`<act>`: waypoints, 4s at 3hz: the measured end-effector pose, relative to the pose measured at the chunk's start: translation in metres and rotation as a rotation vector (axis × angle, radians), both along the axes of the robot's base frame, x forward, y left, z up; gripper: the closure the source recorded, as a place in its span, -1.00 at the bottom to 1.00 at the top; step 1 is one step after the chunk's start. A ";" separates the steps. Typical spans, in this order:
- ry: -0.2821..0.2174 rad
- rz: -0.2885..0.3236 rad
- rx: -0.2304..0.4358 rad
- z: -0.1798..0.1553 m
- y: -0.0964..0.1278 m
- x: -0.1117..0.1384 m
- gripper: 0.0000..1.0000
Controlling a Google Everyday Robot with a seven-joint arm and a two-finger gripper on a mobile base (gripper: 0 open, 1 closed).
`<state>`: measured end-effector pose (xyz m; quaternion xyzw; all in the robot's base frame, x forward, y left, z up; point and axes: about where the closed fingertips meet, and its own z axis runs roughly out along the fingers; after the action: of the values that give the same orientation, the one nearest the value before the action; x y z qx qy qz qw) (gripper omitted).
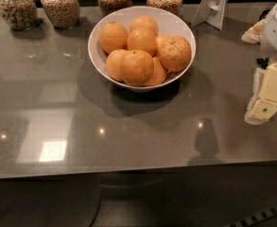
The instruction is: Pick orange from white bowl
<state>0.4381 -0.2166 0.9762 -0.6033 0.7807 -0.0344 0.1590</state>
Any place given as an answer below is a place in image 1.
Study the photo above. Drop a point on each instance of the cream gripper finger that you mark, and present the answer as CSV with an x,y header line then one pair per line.
x,y
263,104
253,34

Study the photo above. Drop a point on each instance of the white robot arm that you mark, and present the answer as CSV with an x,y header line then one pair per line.
x,y
268,39

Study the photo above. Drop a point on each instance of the white ceramic bowl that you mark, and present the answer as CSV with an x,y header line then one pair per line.
x,y
168,24

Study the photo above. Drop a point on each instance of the small hidden orange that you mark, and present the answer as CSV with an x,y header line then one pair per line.
x,y
160,40

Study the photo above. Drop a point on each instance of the leftmost glass cereal jar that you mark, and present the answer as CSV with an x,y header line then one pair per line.
x,y
19,14

